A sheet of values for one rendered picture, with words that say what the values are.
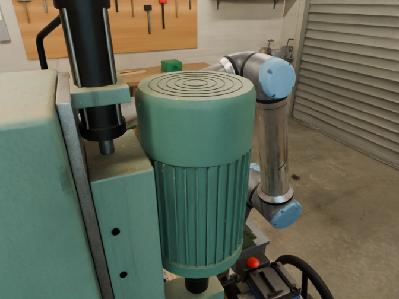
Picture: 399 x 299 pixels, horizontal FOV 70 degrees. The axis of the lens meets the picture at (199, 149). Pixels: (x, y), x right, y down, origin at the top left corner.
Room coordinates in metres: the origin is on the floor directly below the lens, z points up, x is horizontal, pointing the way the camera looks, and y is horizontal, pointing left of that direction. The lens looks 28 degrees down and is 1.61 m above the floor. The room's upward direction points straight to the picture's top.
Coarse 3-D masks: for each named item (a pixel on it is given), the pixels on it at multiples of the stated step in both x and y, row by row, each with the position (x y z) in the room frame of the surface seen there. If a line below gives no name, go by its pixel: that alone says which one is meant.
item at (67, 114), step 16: (64, 80) 0.36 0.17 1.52; (64, 96) 0.30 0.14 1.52; (64, 112) 0.27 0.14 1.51; (64, 128) 0.27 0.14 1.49; (80, 144) 0.28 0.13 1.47; (80, 160) 0.28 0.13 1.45; (80, 176) 0.28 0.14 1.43; (80, 192) 0.27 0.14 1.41; (96, 224) 0.28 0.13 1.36; (96, 240) 0.28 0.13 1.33; (96, 256) 0.27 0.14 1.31; (96, 272) 0.27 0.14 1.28
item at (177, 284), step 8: (176, 280) 0.42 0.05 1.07; (184, 280) 0.42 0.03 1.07; (216, 280) 0.42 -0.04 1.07; (168, 288) 0.40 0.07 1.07; (176, 288) 0.40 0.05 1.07; (184, 288) 0.40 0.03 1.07; (208, 288) 0.40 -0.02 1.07; (216, 288) 0.40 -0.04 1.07; (168, 296) 0.38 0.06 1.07; (176, 296) 0.38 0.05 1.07; (184, 296) 0.38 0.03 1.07; (192, 296) 0.38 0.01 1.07; (200, 296) 0.38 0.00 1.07; (208, 296) 0.38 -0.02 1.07; (216, 296) 0.39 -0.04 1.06
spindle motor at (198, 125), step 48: (144, 96) 0.36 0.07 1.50; (192, 96) 0.34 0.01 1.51; (240, 96) 0.35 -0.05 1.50; (144, 144) 0.36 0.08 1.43; (192, 144) 0.32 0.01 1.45; (240, 144) 0.35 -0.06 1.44; (192, 192) 0.33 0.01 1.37; (240, 192) 0.36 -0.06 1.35; (192, 240) 0.33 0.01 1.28; (240, 240) 0.37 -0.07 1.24
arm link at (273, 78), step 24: (240, 72) 0.98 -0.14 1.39; (264, 72) 0.87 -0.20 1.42; (288, 72) 0.88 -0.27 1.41; (264, 96) 0.89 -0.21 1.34; (264, 120) 0.91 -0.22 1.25; (264, 144) 0.92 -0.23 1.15; (264, 168) 0.95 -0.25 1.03; (288, 168) 0.97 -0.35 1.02; (264, 192) 0.97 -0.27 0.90; (288, 192) 0.96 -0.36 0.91; (264, 216) 0.97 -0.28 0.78; (288, 216) 0.93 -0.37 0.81
